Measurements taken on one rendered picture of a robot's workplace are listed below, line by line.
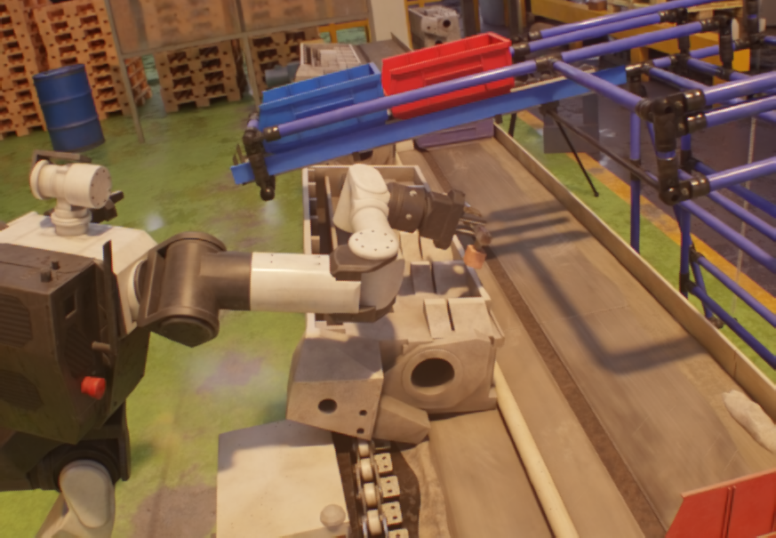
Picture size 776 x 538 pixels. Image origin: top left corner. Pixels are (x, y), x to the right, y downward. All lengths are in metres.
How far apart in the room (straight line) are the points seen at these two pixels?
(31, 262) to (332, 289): 0.44
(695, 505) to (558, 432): 0.38
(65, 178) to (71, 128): 6.81
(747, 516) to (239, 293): 0.81
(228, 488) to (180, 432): 1.56
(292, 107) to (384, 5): 5.74
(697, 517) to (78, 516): 1.01
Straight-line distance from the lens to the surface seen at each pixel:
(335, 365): 1.20
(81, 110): 7.93
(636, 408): 1.39
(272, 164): 1.60
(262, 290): 1.03
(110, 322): 1.05
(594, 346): 1.56
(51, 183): 1.15
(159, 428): 2.88
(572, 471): 1.26
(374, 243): 1.06
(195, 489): 2.54
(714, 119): 1.17
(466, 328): 1.30
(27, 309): 1.01
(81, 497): 1.32
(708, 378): 1.49
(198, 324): 1.01
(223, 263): 1.04
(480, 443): 1.32
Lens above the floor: 1.62
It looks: 24 degrees down
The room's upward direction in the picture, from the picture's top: 8 degrees counter-clockwise
